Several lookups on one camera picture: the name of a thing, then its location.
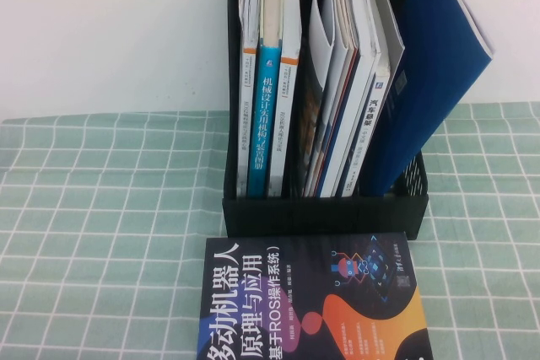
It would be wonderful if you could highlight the black mobile robot book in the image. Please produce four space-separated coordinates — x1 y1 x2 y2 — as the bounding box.
194 234 436 360

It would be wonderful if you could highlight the navy book with code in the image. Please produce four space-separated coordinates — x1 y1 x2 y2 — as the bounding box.
362 67 413 196

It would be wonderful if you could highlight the black mesh book holder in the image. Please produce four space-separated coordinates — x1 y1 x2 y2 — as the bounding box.
221 0 431 239

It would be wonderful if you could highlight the bright blue softcover book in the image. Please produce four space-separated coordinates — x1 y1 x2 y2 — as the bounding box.
364 0 495 197

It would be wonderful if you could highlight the white car suspension book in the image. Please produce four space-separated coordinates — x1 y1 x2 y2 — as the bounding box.
337 0 407 199

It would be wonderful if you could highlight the thin magazine red edge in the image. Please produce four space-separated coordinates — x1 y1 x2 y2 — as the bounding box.
311 0 362 199

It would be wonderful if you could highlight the green checked tablecloth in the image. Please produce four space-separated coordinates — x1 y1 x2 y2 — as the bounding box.
0 100 540 360

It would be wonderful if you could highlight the teal mechanical design book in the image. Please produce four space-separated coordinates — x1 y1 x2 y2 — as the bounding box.
246 0 284 200

